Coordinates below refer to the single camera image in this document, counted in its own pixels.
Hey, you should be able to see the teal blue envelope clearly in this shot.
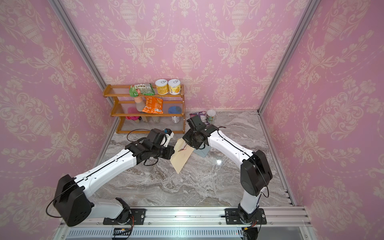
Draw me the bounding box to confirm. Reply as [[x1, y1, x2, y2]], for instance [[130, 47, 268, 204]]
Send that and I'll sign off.
[[194, 146, 211, 158]]

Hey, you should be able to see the aluminium front rail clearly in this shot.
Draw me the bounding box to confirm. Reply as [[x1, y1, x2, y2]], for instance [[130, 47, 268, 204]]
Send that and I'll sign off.
[[59, 205, 313, 228]]

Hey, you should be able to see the wooden three-tier shelf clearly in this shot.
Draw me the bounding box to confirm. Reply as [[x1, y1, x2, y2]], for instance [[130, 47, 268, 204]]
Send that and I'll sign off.
[[103, 84, 187, 134]]

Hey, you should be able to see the yellow can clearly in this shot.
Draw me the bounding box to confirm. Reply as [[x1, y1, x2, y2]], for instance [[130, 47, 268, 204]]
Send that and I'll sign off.
[[155, 79, 169, 95], [168, 79, 181, 95]]

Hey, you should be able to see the cream envelope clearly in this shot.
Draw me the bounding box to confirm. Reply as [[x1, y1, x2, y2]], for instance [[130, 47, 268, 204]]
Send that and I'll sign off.
[[170, 139, 195, 174]]

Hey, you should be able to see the green instant noodle cup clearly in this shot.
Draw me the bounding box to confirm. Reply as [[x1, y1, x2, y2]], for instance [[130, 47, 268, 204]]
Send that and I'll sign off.
[[207, 109, 217, 125]]

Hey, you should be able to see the blue lid cup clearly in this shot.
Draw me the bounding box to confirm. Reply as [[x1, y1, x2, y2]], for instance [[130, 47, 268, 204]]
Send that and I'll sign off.
[[168, 106, 182, 124]]

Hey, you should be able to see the purple snack bag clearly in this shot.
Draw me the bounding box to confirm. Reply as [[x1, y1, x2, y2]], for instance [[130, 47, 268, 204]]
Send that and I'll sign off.
[[190, 111, 207, 123]]

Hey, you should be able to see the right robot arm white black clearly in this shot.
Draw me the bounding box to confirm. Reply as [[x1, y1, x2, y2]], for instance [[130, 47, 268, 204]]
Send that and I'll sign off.
[[183, 116, 273, 224]]

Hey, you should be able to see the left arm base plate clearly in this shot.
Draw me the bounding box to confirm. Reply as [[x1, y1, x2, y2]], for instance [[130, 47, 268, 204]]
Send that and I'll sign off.
[[103, 208, 147, 226]]

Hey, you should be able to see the pink item on shelf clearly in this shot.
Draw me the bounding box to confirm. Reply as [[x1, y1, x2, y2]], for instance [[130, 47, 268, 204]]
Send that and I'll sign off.
[[125, 107, 141, 121]]

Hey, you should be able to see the right yellow can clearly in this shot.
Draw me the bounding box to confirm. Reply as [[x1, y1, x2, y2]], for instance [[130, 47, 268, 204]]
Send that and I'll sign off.
[[168, 79, 181, 95]]

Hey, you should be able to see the orange snack bag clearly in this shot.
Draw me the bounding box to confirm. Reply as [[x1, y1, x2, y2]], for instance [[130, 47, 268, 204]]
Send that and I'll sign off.
[[143, 97, 164, 114]]

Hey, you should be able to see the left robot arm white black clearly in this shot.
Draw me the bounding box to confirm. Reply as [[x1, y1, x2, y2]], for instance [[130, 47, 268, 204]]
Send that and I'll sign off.
[[52, 129, 175, 227]]

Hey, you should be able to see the beige bottle on shelf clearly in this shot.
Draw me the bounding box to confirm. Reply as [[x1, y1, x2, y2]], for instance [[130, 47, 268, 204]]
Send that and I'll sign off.
[[134, 96, 146, 112]]

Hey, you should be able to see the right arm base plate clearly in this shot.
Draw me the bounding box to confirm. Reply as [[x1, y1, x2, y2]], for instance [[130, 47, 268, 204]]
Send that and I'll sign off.
[[222, 208, 267, 225]]

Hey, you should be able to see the green snack bag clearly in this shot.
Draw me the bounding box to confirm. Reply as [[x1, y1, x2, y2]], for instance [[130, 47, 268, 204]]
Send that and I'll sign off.
[[129, 83, 155, 98]]

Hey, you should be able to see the left yellow can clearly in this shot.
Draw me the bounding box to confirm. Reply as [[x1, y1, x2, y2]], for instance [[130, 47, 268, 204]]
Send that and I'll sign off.
[[155, 79, 169, 95]]

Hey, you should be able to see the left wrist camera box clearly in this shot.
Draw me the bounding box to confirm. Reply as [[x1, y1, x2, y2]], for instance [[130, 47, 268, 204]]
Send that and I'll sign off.
[[162, 129, 174, 148]]

